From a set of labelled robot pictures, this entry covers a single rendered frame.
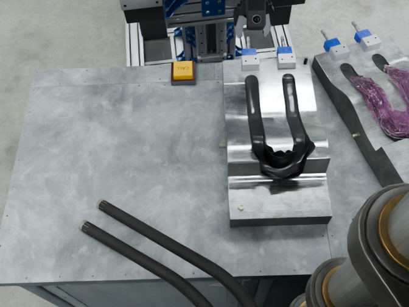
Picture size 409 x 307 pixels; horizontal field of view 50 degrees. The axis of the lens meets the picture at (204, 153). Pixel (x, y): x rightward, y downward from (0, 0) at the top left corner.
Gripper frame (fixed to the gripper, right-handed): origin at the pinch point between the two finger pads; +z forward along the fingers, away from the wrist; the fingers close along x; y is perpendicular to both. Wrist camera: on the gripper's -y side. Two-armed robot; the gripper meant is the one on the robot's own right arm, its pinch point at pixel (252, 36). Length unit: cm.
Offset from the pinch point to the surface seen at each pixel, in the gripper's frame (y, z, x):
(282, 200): -43.2, 15.0, -5.5
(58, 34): 105, 101, 104
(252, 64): -2.2, 9.2, -0.5
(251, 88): -8.4, 12.8, 0.1
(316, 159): -35.1, 8.0, -14.3
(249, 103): -13.5, 12.9, 0.9
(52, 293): -58, 47, 64
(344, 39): 92, 101, -65
